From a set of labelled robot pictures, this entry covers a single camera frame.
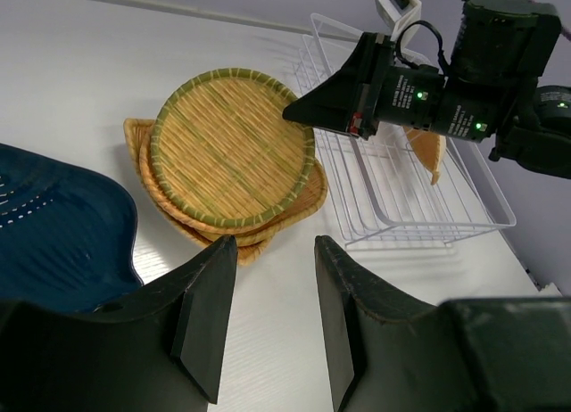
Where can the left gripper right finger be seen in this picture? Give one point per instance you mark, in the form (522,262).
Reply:
(389,351)

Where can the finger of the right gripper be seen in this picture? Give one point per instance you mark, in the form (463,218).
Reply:
(328,106)

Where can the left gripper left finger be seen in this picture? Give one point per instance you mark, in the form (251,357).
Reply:
(159,348)

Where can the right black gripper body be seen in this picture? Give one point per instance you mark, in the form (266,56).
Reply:
(371,59)

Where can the small round bamboo plate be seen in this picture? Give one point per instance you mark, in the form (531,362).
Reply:
(429,148)

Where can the round green-rimmed bamboo plate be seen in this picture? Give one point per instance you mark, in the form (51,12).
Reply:
(221,147)

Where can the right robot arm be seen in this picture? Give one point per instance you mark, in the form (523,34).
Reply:
(487,87)

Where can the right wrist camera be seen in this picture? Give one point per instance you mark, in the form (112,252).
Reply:
(398,14)

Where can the white wire dish rack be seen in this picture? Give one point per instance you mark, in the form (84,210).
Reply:
(382,197)

